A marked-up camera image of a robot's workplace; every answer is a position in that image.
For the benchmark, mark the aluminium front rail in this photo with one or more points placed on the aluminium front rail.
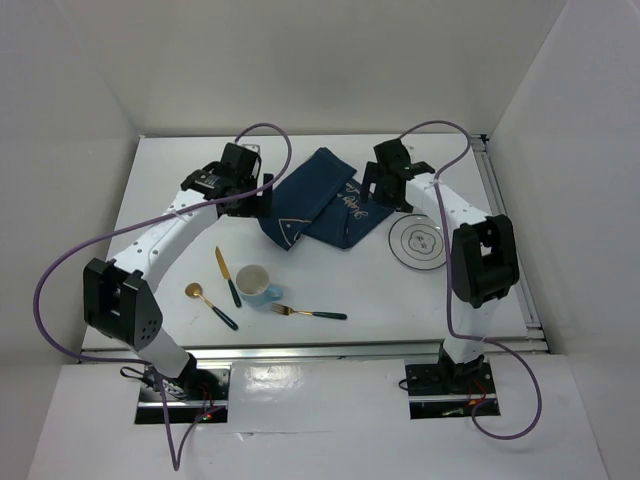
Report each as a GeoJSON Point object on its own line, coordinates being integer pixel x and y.
{"type": "Point", "coordinates": [530, 345]}

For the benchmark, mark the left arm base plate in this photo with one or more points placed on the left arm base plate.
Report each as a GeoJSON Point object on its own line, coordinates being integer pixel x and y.
{"type": "Point", "coordinates": [209, 400]}

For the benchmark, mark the white patterned plate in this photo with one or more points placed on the white patterned plate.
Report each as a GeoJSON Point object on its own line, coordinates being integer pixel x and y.
{"type": "Point", "coordinates": [416, 241]}

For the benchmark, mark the navy blue cloth placemat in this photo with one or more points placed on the navy blue cloth placemat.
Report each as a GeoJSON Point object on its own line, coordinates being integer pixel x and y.
{"type": "Point", "coordinates": [321, 200]}

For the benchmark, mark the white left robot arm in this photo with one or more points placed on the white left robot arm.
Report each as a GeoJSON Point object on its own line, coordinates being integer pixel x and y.
{"type": "Point", "coordinates": [118, 294]}

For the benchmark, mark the gold fork green handle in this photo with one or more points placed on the gold fork green handle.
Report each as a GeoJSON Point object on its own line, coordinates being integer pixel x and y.
{"type": "Point", "coordinates": [287, 311]}

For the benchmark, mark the gold knife green handle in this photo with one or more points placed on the gold knife green handle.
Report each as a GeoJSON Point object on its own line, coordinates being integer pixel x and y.
{"type": "Point", "coordinates": [226, 275]}

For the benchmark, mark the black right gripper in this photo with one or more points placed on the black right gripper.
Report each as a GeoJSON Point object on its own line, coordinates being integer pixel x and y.
{"type": "Point", "coordinates": [375, 175]}

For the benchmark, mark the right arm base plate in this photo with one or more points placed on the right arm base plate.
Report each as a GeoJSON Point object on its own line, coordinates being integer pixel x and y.
{"type": "Point", "coordinates": [430, 397]}

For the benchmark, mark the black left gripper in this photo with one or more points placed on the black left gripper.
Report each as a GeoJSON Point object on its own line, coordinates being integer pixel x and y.
{"type": "Point", "coordinates": [257, 207]}

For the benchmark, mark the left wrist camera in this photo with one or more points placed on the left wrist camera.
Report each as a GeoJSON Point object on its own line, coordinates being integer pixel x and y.
{"type": "Point", "coordinates": [253, 147]}

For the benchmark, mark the gold spoon green handle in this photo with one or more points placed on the gold spoon green handle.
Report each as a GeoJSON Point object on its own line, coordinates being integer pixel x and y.
{"type": "Point", "coordinates": [194, 290]}

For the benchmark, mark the light blue mug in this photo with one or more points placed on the light blue mug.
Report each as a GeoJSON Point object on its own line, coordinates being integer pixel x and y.
{"type": "Point", "coordinates": [255, 287]}

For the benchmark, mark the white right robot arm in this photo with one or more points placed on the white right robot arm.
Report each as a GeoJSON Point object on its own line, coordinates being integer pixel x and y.
{"type": "Point", "coordinates": [481, 259]}

